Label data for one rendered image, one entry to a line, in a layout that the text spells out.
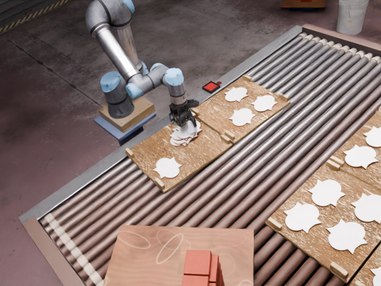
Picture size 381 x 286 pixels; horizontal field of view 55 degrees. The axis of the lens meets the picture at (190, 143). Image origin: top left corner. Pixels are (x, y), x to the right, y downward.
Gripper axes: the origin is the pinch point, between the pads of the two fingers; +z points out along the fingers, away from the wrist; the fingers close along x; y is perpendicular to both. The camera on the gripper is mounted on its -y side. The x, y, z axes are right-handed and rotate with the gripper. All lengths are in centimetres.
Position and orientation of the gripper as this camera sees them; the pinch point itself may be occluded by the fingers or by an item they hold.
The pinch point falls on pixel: (189, 129)
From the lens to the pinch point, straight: 182.1
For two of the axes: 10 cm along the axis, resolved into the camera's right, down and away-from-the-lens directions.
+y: -6.7, 5.8, -4.5
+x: 7.2, 4.0, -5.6
